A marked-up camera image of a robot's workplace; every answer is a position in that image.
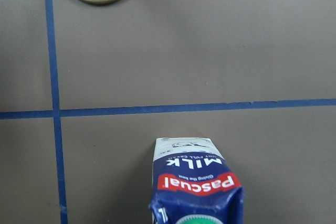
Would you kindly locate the blue Pascual milk carton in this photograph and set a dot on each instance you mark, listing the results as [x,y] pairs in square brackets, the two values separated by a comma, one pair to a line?
[191,183]

